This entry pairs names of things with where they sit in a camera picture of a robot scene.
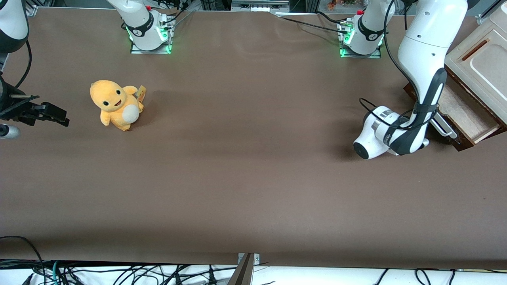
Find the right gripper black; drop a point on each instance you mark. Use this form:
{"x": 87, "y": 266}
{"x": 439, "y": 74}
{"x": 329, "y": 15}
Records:
{"x": 14, "y": 109}

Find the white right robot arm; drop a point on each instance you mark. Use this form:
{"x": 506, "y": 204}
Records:
{"x": 142, "y": 23}

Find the yellow plush toy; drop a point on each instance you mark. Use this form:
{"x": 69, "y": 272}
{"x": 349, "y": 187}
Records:
{"x": 115, "y": 105}

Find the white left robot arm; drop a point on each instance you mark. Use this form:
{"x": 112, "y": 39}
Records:
{"x": 420, "y": 47}

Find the white upper drawer front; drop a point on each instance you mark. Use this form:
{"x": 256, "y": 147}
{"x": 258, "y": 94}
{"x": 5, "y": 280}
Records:
{"x": 487, "y": 67}

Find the metal mount bracket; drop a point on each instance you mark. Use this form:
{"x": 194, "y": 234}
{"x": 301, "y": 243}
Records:
{"x": 246, "y": 271}

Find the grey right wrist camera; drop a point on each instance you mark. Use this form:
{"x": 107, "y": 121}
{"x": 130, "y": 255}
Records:
{"x": 8, "y": 132}

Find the white drawer cabinet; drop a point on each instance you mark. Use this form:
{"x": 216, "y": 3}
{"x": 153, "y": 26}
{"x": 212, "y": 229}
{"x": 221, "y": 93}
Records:
{"x": 491, "y": 23}

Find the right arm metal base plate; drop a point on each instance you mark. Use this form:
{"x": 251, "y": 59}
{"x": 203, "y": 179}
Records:
{"x": 156, "y": 48}

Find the aluminium frame rail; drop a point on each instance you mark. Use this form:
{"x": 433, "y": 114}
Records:
{"x": 259, "y": 5}

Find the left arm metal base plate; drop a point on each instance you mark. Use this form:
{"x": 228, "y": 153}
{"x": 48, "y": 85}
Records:
{"x": 360, "y": 56}

